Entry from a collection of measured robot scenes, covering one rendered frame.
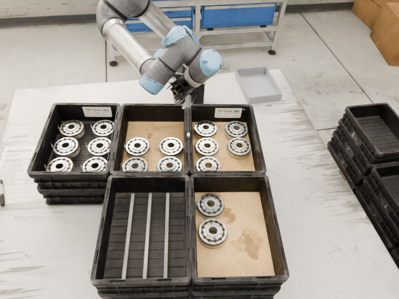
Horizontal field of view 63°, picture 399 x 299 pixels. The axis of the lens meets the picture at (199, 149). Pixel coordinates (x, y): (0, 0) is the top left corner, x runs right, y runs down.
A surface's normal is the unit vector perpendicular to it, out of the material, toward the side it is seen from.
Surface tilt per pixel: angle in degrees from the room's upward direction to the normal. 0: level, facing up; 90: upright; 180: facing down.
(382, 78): 0
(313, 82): 0
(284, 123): 0
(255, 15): 90
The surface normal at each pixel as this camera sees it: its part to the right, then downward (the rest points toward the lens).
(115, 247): 0.04, -0.65
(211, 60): 0.43, -0.18
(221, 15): 0.19, 0.75
